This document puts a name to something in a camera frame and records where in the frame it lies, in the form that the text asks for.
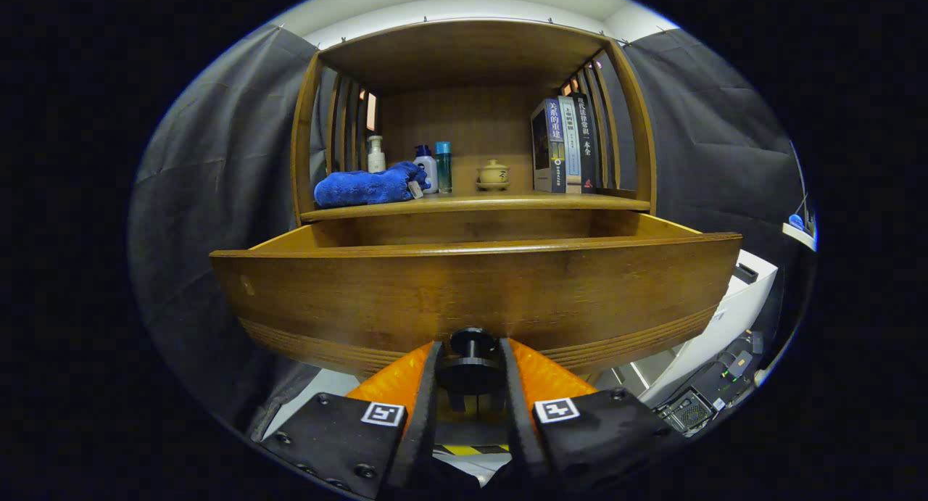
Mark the white wall shelf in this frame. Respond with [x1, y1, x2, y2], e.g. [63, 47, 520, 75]
[782, 211, 818, 252]

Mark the blue fluffy towel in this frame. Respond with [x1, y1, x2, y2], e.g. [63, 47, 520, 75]
[313, 161, 431, 209]

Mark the wooden countertop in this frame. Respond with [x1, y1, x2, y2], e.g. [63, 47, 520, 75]
[301, 189, 651, 223]

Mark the beige lidded teacup with saucer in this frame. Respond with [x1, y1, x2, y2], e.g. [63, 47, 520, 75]
[476, 159, 510, 192]

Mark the wooden drawer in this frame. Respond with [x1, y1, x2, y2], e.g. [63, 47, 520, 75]
[210, 213, 742, 377]

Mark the black electronics box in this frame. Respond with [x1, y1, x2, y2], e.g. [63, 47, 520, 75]
[658, 386, 717, 436]

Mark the grey book with blue spine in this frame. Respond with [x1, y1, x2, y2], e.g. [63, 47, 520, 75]
[531, 98, 568, 194]

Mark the wooden cabinet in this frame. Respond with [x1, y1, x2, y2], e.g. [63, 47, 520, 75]
[290, 19, 658, 248]

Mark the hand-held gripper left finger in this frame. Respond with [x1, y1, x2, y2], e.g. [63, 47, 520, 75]
[261, 339, 444, 500]

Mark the black drawer knob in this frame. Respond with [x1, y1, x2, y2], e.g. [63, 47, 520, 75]
[435, 327, 506, 415]

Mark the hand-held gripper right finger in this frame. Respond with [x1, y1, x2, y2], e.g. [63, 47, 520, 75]
[499, 337, 671, 487]

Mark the clear teal bottle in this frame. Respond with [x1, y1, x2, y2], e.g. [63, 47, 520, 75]
[434, 141, 453, 194]

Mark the white table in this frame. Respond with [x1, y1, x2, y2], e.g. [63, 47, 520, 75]
[638, 249, 779, 407]

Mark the yellow black hazard tape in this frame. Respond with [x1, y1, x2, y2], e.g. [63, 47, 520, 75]
[441, 443, 510, 457]

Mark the white bottle with blue cap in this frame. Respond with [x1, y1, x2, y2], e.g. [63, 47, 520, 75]
[414, 144, 439, 194]

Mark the black book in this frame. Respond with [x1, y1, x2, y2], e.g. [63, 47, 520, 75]
[571, 91, 600, 192]

